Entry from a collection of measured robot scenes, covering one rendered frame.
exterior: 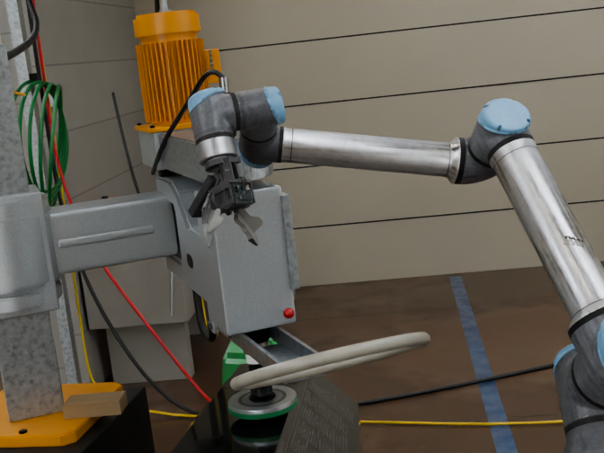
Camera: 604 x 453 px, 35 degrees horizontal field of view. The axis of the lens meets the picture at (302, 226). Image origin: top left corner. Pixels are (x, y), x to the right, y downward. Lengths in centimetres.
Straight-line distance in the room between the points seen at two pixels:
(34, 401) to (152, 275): 240
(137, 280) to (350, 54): 284
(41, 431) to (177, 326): 269
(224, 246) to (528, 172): 96
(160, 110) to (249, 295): 86
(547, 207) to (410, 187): 559
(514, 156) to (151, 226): 155
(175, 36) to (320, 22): 436
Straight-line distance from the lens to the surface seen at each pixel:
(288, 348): 278
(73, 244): 333
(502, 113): 225
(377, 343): 207
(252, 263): 276
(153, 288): 574
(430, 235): 778
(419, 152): 234
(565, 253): 210
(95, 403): 334
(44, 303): 332
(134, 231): 335
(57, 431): 329
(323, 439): 303
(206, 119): 217
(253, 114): 219
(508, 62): 768
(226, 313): 277
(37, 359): 341
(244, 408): 291
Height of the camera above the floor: 192
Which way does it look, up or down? 10 degrees down
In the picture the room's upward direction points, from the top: 6 degrees counter-clockwise
